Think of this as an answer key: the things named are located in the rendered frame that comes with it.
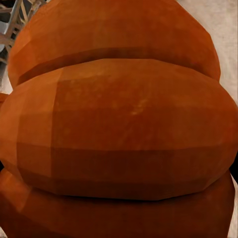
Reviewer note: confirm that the straight chair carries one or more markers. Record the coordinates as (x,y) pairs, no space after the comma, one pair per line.
(10,4)
(15,22)

